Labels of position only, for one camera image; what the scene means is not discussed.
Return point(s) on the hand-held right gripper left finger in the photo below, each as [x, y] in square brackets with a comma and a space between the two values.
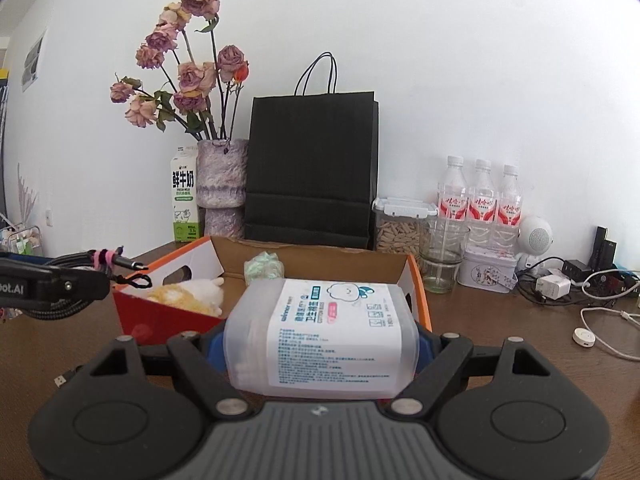
[197, 366]

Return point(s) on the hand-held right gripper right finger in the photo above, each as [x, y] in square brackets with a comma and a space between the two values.
[442, 360]

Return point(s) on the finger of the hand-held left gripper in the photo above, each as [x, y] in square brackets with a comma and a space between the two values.
[82, 284]

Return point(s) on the red cardboard box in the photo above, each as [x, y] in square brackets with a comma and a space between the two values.
[165, 321]

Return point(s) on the pale green plastic bag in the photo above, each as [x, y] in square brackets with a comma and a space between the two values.
[264, 266]

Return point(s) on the translucent cotton swab box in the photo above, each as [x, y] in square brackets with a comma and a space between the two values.
[325, 335]

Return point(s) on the clear seed storage container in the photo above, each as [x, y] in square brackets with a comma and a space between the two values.
[400, 232]

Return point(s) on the yellow white plush toy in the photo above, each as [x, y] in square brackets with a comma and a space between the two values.
[195, 296]

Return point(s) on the clear drinking glass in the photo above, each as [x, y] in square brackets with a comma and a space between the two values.
[442, 260]

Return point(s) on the white tin box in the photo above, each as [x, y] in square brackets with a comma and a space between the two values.
[487, 270]

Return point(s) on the white charger plug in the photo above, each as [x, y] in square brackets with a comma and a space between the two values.
[552, 286]

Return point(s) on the white green milk carton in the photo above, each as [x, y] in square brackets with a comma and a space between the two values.
[185, 195]

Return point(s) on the white round speaker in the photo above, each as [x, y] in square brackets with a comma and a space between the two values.
[536, 237]

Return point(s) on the red label water bottle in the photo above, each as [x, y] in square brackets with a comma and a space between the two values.
[481, 205]
[509, 210]
[452, 195]

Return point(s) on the black power adapter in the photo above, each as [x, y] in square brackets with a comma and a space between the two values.
[577, 269]

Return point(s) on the purple mottled vase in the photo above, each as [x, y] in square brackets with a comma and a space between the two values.
[222, 185]

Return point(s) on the tall black device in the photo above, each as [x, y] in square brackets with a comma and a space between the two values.
[604, 247]

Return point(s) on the black paper bag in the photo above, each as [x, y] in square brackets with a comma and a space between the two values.
[310, 170]

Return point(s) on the dried rose bouquet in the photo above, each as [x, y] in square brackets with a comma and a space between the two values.
[192, 80]

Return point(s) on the white wall outlet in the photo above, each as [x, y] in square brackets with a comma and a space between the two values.
[48, 217]

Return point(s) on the wall picture frame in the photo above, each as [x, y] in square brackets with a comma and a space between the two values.
[34, 62]

